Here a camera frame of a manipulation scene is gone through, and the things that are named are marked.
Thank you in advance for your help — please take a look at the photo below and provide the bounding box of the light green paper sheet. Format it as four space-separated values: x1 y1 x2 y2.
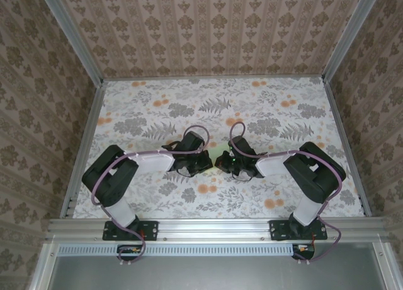
211 147 225 174

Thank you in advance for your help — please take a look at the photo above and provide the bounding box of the floral tablecloth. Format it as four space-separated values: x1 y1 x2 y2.
64 77 371 220

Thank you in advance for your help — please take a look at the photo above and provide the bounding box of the grey metal panel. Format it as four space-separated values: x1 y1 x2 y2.
48 255 387 290

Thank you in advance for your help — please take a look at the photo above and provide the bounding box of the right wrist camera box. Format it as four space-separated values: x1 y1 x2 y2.
232 137 256 161

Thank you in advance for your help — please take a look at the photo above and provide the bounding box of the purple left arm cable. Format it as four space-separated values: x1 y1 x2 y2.
89 125 212 267

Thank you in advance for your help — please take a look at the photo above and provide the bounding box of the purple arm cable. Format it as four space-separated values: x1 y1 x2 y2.
89 125 212 267
229 121 344 266

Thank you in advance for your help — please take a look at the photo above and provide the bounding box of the long aluminium base rail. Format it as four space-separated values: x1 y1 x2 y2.
45 217 391 242

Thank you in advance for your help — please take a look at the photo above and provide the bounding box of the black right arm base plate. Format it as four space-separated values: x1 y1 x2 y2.
269 219 328 241

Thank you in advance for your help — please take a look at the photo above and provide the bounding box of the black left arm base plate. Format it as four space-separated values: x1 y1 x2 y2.
102 219 160 241

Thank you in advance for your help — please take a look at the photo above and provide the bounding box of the slotted grey cable duct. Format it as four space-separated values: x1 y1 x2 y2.
58 242 295 256

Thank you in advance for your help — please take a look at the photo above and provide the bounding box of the aluminium table side rail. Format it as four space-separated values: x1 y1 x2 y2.
322 77 374 218
59 78 110 220

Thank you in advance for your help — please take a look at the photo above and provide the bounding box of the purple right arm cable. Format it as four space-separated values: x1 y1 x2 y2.
229 121 344 266

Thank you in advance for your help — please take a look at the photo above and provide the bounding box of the aluminium frame post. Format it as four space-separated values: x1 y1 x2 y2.
321 0 393 83
39 0 106 86

